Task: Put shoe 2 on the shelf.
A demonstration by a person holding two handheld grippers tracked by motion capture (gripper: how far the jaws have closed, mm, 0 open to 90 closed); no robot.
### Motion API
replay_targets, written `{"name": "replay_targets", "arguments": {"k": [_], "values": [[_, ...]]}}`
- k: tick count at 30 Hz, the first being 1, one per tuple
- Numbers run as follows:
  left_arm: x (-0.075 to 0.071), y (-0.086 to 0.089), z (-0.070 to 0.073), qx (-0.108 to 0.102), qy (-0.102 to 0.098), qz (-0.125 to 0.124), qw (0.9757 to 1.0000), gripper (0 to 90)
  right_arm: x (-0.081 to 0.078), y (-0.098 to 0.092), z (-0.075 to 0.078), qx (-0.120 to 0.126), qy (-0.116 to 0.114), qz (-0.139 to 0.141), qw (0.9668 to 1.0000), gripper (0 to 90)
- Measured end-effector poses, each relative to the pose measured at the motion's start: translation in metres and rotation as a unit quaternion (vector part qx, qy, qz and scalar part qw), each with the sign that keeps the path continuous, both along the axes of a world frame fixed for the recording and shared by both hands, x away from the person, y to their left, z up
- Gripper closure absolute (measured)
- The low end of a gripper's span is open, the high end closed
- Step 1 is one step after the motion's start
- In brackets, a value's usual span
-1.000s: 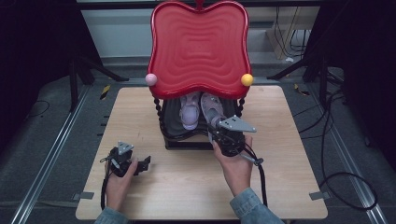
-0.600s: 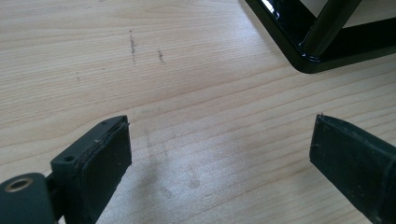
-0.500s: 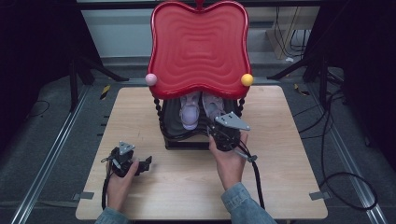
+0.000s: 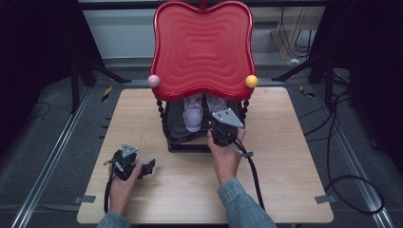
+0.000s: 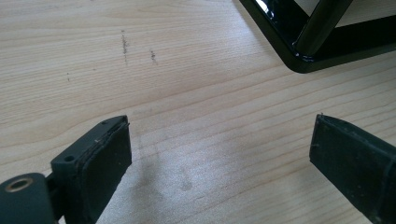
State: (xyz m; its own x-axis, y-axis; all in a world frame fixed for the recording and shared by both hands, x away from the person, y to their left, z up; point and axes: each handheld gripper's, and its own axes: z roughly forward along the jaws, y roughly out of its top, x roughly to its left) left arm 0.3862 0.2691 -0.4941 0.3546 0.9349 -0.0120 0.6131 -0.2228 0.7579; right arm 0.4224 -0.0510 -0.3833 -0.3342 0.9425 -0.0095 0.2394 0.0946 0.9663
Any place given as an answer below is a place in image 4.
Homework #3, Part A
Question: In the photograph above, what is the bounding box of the purple sandal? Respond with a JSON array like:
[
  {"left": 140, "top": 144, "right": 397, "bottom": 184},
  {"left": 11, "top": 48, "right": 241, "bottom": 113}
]
[
  {"left": 205, "top": 92, "right": 228, "bottom": 116},
  {"left": 182, "top": 92, "right": 205, "bottom": 134}
]

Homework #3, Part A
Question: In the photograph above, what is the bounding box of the hand-held gripper cable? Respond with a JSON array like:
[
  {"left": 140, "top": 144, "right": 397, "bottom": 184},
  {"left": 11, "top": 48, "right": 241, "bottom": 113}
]
[
  {"left": 103, "top": 158, "right": 119, "bottom": 216},
  {"left": 232, "top": 139, "right": 267, "bottom": 212}
]

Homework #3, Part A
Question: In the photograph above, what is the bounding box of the black metal stand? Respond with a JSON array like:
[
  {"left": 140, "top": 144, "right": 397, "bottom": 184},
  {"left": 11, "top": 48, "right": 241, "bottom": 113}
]
[
  {"left": 69, "top": 44, "right": 133, "bottom": 116},
  {"left": 271, "top": 44, "right": 351, "bottom": 110}
]

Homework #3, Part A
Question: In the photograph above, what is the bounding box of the left hand-held gripper cable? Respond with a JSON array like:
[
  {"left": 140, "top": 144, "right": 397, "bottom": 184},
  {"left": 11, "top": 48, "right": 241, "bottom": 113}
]
[{"left": 103, "top": 158, "right": 119, "bottom": 216}]

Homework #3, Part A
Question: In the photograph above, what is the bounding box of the metal floor rail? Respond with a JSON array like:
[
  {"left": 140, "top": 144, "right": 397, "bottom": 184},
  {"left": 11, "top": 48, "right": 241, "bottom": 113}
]
[
  {"left": 10, "top": 85, "right": 93, "bottom": 228},
  {"left": 311, "top": 85, "right": 396, "bottom": 228}
]

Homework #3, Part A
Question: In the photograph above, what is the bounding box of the thin black floor cable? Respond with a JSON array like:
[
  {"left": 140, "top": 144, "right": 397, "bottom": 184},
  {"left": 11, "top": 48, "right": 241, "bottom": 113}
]
[
  {"left": 297, "top": 94, "right": 354, "bottom": 143},
  {"left": 26, "top": 101, "right": 52, "bottom": 124}
]

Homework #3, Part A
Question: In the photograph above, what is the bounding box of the right hand-held gripper cable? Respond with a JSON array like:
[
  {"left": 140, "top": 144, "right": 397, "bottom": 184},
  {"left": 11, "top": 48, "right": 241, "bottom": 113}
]
[{"left": 232, "top": 139, "right": 267, "bottom": 212}]

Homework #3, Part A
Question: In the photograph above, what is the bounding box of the person's right hand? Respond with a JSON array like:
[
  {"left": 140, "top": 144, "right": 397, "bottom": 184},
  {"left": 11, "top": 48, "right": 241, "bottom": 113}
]
[{"left": 206, "top": 127, "right": 247, "bottom": 186}]

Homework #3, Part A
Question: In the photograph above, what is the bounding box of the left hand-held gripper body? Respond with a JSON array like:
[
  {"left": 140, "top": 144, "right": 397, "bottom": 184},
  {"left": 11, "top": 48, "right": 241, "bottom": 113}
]
[{"left": 108, "top": 142, "right": 141, "bottom": 181}]

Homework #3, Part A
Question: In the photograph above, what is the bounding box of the grey tape piece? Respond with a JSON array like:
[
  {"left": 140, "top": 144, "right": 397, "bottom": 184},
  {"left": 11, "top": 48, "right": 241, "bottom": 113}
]
[
  {"left": 73, "top": 195, "right": 97, "bottom": 204},
  {"left": 314, "top": 194, "right": 337, "bottom": 205}
]

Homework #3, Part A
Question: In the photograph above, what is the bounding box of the red and black shoe rack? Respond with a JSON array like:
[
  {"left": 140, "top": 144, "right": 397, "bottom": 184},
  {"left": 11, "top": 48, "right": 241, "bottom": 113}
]
[{"left": 147, "top": 0, "right": 259, "bottom": 154}]

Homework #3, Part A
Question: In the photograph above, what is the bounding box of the yellow and black floor tape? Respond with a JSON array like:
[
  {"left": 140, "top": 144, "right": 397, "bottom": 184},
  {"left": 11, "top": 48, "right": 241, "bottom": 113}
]
[
  {"left": 101, "top": 85, "right": 114, "bottom": 103},
  {"left": 298, "top": 85, "right": 317, "bottom": 99}
]

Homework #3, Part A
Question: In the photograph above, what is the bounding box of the person's left hand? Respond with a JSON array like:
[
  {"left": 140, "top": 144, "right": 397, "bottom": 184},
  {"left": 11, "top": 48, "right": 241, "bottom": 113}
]
[{"left": 107, "top": 161, "right": 144, "bottom": 217}]

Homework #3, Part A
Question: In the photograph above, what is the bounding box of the looped black floor cable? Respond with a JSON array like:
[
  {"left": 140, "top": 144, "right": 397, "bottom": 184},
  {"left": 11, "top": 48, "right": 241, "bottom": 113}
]
[{"left": 324, "top": 89, "right": 386, "bottom": 216}]

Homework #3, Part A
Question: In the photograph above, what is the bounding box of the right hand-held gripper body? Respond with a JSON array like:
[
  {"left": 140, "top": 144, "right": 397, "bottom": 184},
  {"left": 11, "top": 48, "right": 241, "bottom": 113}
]
[{"left": 208, "top": 107, "right": 245, "bottom": 148}]

